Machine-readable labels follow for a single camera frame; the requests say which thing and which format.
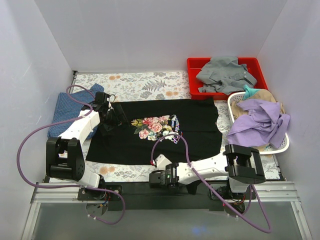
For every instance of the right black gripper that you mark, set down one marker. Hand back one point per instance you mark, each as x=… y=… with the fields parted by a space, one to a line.
x=153 y=180

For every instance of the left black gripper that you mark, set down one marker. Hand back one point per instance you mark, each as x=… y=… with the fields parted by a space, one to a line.
x=113 y=116

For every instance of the black floral print t-shirt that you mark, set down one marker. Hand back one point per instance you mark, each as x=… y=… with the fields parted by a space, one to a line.
x=152 y=129

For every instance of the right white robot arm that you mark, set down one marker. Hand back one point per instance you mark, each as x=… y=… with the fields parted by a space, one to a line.
x=241 y=165

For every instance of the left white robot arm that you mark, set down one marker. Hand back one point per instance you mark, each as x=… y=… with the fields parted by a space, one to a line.
x=64 y=155

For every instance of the floral patterned table mat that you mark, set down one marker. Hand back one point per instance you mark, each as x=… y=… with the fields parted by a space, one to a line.
x=148 y=86

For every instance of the blue checkered folded shirt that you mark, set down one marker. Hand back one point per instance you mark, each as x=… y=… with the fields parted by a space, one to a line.
x=66 y=108

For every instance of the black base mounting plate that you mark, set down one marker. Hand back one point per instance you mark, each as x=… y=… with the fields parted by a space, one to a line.
x=140 y=196

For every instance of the red plastic bin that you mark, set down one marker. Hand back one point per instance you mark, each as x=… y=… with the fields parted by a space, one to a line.
x=195 y=64

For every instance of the white plastic laundry basket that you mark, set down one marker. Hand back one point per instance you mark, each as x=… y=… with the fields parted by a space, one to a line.
x=270 y=149

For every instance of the lilac purple shirt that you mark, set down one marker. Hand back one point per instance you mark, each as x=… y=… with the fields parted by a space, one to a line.
x=264 y=124

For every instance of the grey shirt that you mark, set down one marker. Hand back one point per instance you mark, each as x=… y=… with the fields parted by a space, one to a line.
x=225 y=75

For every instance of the teal garment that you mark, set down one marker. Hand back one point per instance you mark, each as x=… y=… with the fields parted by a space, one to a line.
x=249 y=92

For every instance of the beige garment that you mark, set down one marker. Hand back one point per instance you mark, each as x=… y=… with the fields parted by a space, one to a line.
x=267 y=96

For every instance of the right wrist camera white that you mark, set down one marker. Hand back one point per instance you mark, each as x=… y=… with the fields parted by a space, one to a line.
x=161 y=162

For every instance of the aluminium frame rail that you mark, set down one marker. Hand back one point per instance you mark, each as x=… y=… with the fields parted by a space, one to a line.
x=270 y=191

